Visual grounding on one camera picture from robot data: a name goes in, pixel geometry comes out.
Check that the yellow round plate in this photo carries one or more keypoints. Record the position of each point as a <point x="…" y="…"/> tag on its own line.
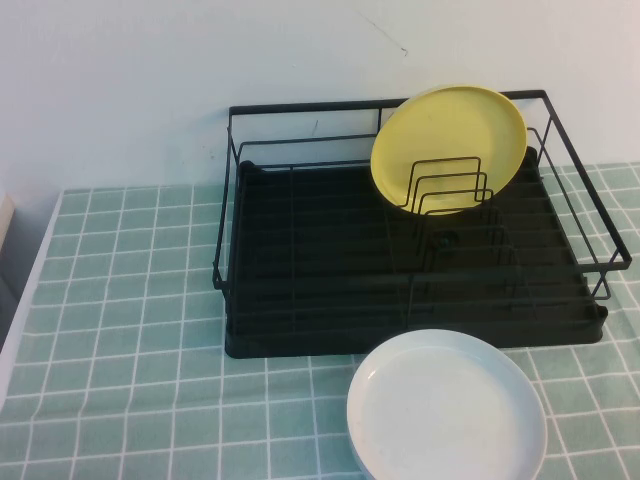
<point x="450" y="130"/>

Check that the white round plate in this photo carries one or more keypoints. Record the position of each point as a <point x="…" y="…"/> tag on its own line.
<point x="445" y="410"/>

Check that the green checked tablecloth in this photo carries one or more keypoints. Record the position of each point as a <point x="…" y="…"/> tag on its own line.
<point x="125" y="300"/>

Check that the white side table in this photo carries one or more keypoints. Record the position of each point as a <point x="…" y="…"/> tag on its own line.
<point x="5" y="225"/>

